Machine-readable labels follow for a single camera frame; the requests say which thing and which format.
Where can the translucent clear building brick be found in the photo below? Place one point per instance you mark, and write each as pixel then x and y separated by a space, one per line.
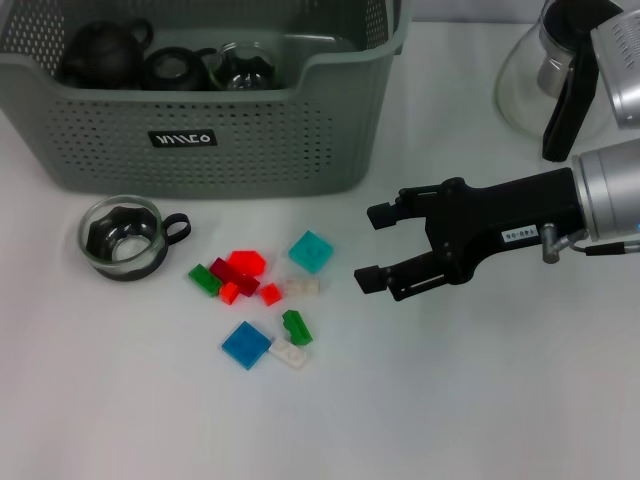
pixel 302 288

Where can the grey perforated storage bin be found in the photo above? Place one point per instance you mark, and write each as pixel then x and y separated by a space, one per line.
pixel 275 140

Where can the small red building brick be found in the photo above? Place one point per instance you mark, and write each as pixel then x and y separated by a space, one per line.
pixel 229 294
pixel 270 295

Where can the glass teacup with black base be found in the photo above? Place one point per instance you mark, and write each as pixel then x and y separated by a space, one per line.
pixel 172 70
pixel 125 250
pixel 245 70

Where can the green long building brick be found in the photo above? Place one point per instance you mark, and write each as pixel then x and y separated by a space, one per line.
pixel 297 330

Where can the blue square building brick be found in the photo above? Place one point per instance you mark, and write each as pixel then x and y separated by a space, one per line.
pixel 245 346

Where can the green flat building brick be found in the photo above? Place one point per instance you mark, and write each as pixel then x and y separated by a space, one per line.
pixel 205 280

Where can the dark red long brick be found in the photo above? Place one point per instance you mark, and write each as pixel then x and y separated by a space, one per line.
pixel 240 282

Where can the white flat building brick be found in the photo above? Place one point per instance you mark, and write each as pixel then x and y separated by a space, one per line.
pixel 289 353

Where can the teal square building brick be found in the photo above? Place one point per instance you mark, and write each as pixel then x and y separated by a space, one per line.
pixel 310 251

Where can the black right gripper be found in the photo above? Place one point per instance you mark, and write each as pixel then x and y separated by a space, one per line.
pixel 500 215

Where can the dark clay teapot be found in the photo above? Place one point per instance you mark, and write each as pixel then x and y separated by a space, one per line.
pixel 100 50

